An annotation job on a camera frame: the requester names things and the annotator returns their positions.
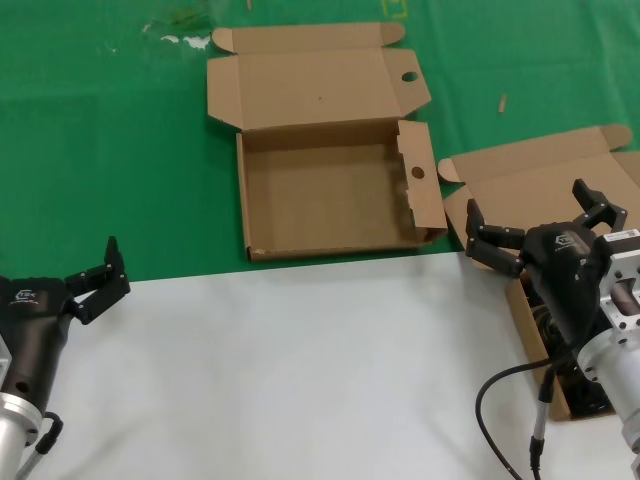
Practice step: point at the green table cloth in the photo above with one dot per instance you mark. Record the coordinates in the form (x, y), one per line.
(100, 150)

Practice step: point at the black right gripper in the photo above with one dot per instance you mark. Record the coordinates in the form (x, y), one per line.
(560, 270)

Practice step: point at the white table cloth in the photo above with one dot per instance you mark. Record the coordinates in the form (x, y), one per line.
(300, 375)

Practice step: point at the cardboard box with round holes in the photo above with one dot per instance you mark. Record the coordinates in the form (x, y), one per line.
(320, 200)

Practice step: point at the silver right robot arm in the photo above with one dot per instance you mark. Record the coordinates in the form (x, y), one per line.
(612, 380)

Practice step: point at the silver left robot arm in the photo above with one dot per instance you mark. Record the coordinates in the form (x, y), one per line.
(15, 430)

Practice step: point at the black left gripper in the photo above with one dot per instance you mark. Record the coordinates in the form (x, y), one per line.
(35, 320)

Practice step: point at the plain cardboard mailer box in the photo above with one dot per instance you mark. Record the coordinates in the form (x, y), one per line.
(525, 175)

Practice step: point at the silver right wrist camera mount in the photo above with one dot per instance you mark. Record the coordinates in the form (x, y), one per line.
(620, 270)

